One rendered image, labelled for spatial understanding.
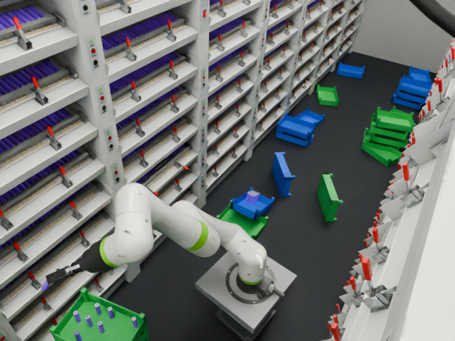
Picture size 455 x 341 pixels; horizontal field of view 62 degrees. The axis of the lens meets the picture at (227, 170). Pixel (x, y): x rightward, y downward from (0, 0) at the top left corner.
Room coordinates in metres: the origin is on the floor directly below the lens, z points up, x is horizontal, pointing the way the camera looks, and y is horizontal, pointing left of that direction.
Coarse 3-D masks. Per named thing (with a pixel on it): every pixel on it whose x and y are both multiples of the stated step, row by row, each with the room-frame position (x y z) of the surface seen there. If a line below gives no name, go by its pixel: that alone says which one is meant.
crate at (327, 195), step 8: (328, 176) 2.10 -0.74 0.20; (320, 184) 2.10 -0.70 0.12; (328, 184) 2.01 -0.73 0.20; (320, 192) 2.06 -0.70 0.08; (328, 192) 1.93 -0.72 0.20; (336, 192) 1.93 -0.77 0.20; (320, 200) 2.02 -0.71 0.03; (328, 200) 1.89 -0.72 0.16; (336, 200) 1.85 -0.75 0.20; (328, 208) 1.85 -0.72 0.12; (336, 208) 1.84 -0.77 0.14; (328, 216) 1.84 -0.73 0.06
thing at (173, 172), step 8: (184, 144) 1.89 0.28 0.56; (192, 144) 1.87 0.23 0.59; (192, 152) 1.85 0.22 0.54; (184, 160) 1.76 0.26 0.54; (192, 160) 1.81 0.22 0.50; (176, 168) 1.68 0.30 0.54; (160, 176) 1.60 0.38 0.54; (168, 176) 1.61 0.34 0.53; (152, 184) 1.53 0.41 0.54; (160, 184) 1.54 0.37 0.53
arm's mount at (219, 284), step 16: (224, 256) 1.23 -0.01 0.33; (208, 272) 1.13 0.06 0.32; (224, 272) 1.14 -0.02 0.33; (272, 272) 1.14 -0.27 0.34; (288, 272) 1.15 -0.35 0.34; (208, 288) 1.04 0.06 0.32; (224, 288) 1.04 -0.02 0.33; (288, 288) 1.08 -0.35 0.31; (224, 304) 0.95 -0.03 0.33; (240, 304) 0.96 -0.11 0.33; (256, 304) 0.96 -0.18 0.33; (272, 304) 0.96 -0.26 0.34; (240, 320) 0.89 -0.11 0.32; (256, 320) 0.88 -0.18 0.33
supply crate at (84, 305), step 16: (80, 304) 0.81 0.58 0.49; (112, 304) 0.81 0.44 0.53; (64, 320) 0.73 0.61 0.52; (96, 320) 0.76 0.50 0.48; (112, 320) 0.76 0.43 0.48; (128, 320) 0.76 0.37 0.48; (144, 320) 0.75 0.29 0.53; (64, 336) 0.68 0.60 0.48; (96, 336) 0.69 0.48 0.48; (112, 336) 0.69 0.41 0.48; (128, 336) 0.70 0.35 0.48
